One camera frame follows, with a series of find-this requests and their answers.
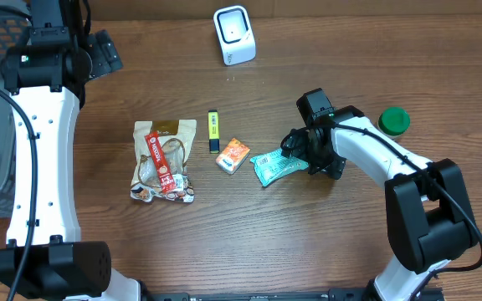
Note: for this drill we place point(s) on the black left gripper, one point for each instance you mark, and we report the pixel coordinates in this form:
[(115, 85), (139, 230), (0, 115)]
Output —
[(102, 56)]

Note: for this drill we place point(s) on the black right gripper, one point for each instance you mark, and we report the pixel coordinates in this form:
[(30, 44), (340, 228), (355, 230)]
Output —
[(296, 148)]

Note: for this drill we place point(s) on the teal tissue pack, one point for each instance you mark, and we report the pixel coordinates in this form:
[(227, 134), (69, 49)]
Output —
[(272, 166)]

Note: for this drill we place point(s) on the orange snack box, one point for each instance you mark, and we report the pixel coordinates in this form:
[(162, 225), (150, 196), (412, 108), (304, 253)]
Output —
[(233, 156)]

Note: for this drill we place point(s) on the green lid jar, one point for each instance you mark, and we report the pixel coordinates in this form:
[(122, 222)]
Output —
[(393, 122)]

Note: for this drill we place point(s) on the yellow black marker pen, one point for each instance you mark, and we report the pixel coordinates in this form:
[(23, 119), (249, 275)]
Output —
[(213, 131)]

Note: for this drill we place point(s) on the beige PanTree snack pouch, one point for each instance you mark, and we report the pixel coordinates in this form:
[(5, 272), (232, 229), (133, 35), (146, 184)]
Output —
[(176, 138)]

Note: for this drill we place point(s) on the red Nescafe coffee stick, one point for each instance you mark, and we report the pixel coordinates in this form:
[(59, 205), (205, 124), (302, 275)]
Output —
[(163, 171)]

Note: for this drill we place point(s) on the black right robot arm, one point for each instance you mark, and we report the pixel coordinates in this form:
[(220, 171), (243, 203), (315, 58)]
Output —
[(430, 222)]

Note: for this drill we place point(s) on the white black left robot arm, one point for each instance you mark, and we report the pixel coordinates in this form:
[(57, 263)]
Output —
[(44, 79)]

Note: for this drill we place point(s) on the white barcode scanner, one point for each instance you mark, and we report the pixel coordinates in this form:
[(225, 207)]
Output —
[(235, 35)]

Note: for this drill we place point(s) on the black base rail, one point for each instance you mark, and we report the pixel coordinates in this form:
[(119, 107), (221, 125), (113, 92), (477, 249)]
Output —
[(266, 296)]

